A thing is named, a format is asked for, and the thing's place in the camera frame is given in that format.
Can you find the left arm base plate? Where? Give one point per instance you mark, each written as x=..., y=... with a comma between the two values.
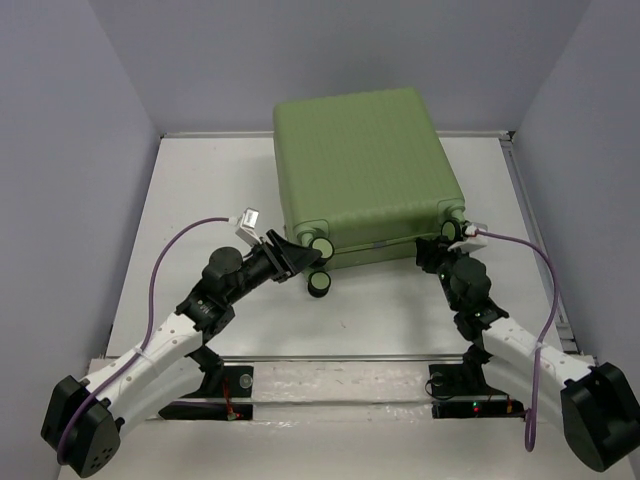
x=227, y=397

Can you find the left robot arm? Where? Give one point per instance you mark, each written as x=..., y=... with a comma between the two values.
x=86, y=419

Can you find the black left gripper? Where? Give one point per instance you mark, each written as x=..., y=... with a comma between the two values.
x=295, y=257

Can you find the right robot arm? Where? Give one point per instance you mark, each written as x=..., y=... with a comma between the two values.
x=593, y=406

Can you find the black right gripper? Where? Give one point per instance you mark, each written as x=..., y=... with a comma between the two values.
x=430, y=251

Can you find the green hardshell suitcase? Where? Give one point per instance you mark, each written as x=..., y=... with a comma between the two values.
x=361, y=177

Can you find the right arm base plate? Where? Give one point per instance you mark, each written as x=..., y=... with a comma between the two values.
x=459, y=391

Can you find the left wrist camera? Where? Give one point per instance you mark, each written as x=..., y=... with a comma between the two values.
x=244, y=226

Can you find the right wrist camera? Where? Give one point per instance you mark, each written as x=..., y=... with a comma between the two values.
x=472, y=237

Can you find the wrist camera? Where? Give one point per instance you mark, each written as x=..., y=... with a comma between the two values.
x=472, y=237
x=244, y=226

